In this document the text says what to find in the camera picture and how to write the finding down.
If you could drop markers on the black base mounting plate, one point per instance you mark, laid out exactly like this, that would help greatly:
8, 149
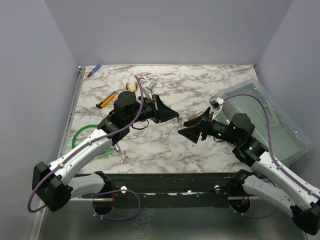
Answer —
170, 190

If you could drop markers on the yellow black utility knife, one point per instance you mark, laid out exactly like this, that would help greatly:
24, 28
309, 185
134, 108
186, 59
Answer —
106, 100

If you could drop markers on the aluminium rail frame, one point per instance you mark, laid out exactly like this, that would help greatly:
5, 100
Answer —
39, 216

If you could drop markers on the yellow black pliers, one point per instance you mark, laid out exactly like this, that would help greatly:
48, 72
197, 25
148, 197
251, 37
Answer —
133, 89

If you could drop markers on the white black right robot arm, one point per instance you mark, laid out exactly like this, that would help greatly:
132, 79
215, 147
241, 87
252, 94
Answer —
287, 191

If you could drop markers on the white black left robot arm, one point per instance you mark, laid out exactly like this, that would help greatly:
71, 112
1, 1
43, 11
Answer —
56, 183

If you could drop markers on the brass padlock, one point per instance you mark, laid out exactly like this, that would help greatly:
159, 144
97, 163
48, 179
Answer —
192, 117

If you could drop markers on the small wing bolt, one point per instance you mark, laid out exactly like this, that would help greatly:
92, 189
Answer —
124, 156

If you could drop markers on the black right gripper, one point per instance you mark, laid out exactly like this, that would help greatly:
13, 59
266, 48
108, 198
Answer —
193, 133

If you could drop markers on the blue red screwdriver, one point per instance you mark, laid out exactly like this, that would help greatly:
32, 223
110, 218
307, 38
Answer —
95, 69

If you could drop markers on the clear plastic storage box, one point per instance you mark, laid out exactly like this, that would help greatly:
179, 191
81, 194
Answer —
289, 143

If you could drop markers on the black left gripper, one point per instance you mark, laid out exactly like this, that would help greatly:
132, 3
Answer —
161, 112

